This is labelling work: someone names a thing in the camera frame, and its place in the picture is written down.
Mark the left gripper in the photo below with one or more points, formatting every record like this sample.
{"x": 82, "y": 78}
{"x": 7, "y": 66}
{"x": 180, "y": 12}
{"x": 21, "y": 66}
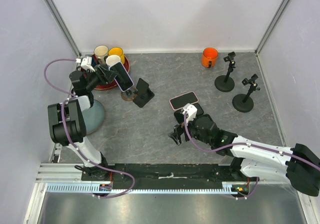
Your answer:
{"x": 104, "y": 75}

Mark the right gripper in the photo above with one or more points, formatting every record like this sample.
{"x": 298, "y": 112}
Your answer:
{"x": 179, "y": 130}

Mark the black phone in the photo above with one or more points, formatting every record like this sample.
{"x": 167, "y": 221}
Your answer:
{"x": 204, "y": 120}
{"x": 178, "y": 115}

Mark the black flat-base phone stand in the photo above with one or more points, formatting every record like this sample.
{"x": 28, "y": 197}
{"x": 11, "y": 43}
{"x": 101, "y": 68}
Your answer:
{"x": 143, "y": 94}

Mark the black round-base phone stand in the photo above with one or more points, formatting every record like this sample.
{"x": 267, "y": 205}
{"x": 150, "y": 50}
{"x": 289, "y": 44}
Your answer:
{"x": 225, "y": 83}

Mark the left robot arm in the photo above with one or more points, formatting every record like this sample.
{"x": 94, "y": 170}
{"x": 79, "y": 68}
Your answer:
{"x": 67, "y": 126}

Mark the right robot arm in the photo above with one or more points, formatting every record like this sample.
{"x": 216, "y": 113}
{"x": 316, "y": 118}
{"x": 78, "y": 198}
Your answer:
{"x": 297, "y": 165}

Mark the wooden round-base phone stand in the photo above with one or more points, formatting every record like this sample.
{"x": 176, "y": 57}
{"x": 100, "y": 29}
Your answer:
{"x": 130, "y": 94}

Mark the white mug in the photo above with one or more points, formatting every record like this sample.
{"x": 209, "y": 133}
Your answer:
{"x": 112, "y": 60}

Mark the red round tray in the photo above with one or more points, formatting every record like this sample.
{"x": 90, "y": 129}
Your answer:
{"x": 113, "y": 84}

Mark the cream mug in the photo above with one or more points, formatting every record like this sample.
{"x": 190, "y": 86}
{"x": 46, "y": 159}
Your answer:
{"x": 101, "y": 53}

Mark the yellow mug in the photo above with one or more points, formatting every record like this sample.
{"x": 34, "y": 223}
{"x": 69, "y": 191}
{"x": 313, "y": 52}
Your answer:
{"x": 119, "y": 52}

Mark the blue ceramic plate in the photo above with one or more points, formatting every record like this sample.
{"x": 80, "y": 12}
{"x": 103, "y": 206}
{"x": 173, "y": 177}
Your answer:
{"x": 93, "y": 116}

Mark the orange mug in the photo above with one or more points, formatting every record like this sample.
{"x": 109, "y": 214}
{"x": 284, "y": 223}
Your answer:
{"x": 209, "y": 57}

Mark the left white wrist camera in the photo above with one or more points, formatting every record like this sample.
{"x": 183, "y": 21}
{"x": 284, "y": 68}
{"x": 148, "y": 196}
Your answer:
{"x": 85, "y": 63}

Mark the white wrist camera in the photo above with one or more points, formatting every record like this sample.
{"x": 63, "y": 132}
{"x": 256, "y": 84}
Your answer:
{"x": 85, "y": 63}
{"x": 189, "y": 112}

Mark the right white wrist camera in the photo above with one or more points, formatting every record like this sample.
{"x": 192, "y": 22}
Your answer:
{"x": 189, "y": 112}

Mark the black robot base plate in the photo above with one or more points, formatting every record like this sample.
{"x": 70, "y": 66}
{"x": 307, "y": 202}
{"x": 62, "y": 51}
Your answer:
{"x": 181, "y": 176}

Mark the grey slotted cable duct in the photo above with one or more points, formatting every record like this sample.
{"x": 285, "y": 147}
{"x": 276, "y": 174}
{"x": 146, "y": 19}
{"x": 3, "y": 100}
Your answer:
{"x": 106, "y": 189}

